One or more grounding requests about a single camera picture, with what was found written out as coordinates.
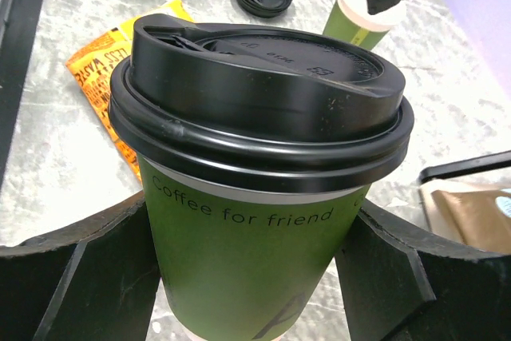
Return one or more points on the cream black three-tier shelf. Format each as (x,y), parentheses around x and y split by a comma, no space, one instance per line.
(447,177)

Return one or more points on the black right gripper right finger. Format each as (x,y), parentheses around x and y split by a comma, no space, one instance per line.
(401,282)

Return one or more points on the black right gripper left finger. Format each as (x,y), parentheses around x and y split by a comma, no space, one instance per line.
(95,279)

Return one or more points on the green paper coffee cup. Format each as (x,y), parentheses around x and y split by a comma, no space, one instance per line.
(238,264)
(349,21)

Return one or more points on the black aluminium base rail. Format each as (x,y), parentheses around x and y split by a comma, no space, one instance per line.
(19,21)

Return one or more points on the brown chips bag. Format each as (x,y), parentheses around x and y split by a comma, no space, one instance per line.
(480,219)

